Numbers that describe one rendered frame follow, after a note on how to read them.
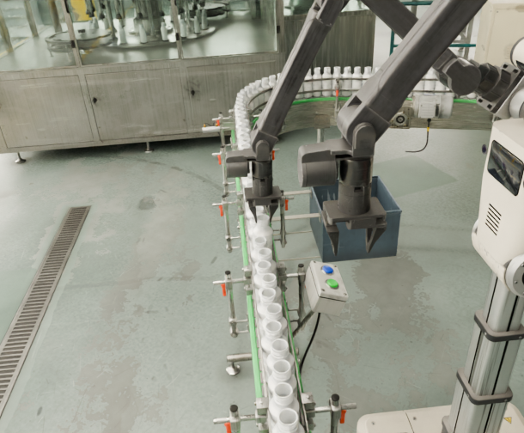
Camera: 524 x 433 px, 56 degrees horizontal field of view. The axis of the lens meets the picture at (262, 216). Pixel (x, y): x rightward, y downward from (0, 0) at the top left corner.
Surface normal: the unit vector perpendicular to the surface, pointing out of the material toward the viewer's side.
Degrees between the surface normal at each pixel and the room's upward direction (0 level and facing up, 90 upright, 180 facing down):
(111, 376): 0
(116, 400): 0
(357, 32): 90
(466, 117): 90
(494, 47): 90
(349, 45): 90
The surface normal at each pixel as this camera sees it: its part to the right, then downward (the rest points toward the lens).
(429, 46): 0.05, 0.47
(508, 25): -0.22, 0.51
